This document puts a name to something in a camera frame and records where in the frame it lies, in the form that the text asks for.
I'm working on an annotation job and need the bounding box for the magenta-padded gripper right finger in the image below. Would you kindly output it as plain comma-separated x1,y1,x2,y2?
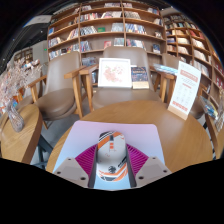
125,143,173,188

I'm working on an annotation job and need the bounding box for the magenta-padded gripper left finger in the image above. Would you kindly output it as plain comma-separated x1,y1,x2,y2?
53,143,99,189

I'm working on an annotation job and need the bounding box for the white orange black computer mouse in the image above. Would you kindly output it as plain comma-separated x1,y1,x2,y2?
95,130,128,183

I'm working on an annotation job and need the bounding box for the pink blue gradient mouse pad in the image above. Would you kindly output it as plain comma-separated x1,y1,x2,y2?
53,120,166,191

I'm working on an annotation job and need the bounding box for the brown leather wooden armchair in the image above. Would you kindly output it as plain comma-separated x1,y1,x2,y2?
153,53,214,119
79,45,168,113
28,51,87,129

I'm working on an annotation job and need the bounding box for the round wooden side table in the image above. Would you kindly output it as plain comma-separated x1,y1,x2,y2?
204,113,224,159
0,103,44,165

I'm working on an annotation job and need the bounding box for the glass vase with dried flowers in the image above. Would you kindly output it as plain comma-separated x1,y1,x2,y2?
214,98,224,134
0,58,43,133

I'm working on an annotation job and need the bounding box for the white red sign wooden base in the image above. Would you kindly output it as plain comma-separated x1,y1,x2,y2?
167,60,202,121

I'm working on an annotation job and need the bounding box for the dark blue book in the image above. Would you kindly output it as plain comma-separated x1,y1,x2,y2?
130,65,150,90

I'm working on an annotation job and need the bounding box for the stack of colourful books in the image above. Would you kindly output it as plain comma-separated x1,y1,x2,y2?
199,94,219,121

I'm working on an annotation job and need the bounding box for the white framed floral picture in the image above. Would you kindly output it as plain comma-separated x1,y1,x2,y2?
97,57,133,89

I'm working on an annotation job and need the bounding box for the light blue book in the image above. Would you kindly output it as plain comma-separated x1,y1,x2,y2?
153,63,179,76

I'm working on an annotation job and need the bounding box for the small distant wooden bookshelf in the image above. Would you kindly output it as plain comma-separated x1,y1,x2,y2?
13,46,34,64

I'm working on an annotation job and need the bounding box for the angled wooden bookshelf with books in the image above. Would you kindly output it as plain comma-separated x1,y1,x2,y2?
161,13,224,111

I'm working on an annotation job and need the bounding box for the wide wooden bookshelf with books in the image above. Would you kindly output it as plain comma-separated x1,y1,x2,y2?
46,1,166,68

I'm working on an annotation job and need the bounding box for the white hanging ceiling sign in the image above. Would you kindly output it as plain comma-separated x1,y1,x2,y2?
24,14,53,28

